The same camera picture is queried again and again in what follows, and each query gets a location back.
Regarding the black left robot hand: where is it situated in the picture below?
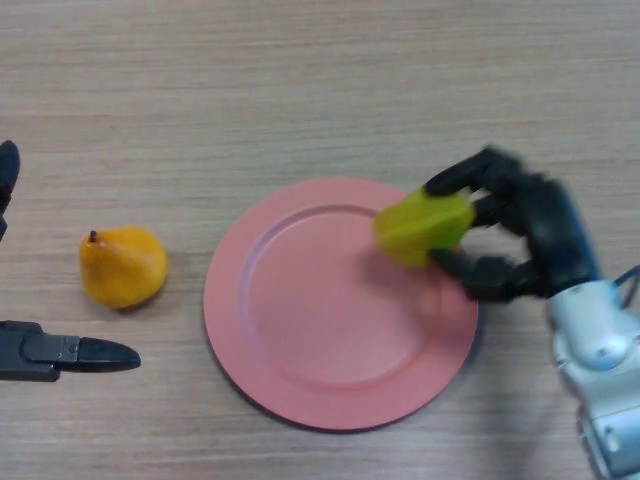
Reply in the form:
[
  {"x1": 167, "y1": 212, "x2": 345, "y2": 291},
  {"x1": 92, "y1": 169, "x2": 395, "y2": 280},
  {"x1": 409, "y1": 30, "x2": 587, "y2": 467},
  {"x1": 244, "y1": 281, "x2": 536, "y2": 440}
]
[{"x1": 0, "y1": 139, "x2": 142, "y2": 384}]

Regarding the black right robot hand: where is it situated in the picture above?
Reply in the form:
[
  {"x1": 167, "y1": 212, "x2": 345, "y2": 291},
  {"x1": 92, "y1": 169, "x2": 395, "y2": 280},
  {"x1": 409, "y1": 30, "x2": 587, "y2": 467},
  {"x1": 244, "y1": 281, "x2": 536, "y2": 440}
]
[{"x1": 423, "y1": 146, "x2": 601, "y2": 304}]

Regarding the yellow-green starfruit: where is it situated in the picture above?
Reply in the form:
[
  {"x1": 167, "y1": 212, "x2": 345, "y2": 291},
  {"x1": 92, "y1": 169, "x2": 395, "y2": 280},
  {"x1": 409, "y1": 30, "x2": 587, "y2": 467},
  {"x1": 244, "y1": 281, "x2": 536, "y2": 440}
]
[{"x1": 373, "y1": 187, "x2": 476, "y2": 267}]

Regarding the pink round plate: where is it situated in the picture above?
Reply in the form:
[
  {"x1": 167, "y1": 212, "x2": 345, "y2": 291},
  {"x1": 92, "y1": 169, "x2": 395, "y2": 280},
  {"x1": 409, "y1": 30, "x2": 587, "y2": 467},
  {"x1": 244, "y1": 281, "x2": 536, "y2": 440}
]
[{"x1": 202, "y1": 177, "x2": 480, "y2": 434}]

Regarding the orange-yellow pear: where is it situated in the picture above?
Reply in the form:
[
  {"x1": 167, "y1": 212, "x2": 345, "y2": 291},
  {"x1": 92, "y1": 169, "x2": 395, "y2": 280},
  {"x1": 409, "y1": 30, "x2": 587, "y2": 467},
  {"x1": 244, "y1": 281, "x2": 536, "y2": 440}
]
[{"x1": 78, "y1": 226, "x2": 169, "y2": 310}]

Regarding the thin blue wrist cable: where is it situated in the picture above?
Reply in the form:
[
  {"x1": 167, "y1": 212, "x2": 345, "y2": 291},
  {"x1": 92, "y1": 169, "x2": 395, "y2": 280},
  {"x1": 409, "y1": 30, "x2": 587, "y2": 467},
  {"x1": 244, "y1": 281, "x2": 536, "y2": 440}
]
[{"x1": 613, "y1": 266, "x2": 640, "y2": 301}]

